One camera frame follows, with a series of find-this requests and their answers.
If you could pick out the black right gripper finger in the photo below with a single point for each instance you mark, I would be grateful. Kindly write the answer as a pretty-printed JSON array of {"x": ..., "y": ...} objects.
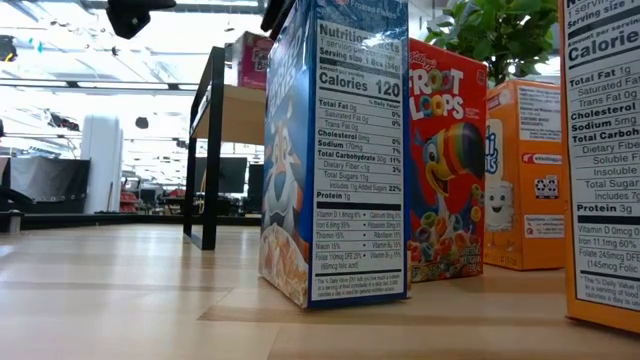
[{"x": 277, "y": 17}]

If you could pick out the blue Frosted Flakes cereal box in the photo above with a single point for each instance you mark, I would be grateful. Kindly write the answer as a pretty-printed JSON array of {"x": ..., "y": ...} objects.
[{"x": 350, "y": 150}]

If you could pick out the red Froot Loops cereal box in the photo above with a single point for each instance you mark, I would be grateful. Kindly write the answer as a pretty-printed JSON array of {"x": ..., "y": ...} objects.
[{"x": 445, "y": 150}]

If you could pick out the orange Mini Wheats cereal box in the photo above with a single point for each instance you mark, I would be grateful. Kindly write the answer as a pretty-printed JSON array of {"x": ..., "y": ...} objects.
[
  {"x": 605, "y": 150},
  {"x": 525, "y": 200}
]

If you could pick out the pink Raisin Bran cereal box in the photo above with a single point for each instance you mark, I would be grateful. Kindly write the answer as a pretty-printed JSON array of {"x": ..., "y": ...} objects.
[{"x": 252, "y": 62}]

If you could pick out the black round ceiling fixture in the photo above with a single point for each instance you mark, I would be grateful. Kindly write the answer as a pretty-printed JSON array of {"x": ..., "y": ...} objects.
[{"x": 142, "y": 122}]

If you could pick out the white pillar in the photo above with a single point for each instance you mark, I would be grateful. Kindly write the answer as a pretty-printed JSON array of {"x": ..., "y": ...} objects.
[{"x": 102, "y": 165}]

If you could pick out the black computer monitor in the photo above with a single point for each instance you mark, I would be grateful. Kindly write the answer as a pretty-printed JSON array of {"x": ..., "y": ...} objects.
[{"x": 234, "y": 175}]

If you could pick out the black draped table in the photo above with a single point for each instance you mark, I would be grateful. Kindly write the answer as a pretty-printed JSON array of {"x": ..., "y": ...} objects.
[{"x": 50, "y": 182}]

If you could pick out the red background items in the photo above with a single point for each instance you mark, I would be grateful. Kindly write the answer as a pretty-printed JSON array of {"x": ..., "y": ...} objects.
[{"x": 129, "y": 202}]

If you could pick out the green leafy plant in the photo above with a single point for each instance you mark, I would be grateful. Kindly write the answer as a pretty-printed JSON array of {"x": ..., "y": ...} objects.
[{"x": 500, "y": 35}]

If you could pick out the black frame wooden shelf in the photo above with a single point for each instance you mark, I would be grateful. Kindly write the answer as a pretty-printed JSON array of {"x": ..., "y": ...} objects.
[{"x": 214, "y": 150}]

